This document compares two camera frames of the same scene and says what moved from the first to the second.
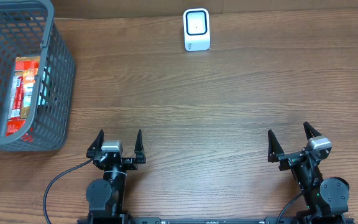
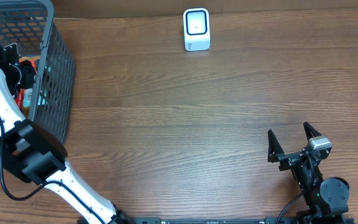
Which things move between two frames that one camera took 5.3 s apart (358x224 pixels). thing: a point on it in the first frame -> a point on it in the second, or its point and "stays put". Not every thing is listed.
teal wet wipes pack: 45,86 stays put
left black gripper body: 129,159 -> 27,73
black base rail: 215,219 stays put
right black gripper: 275,149 stays put
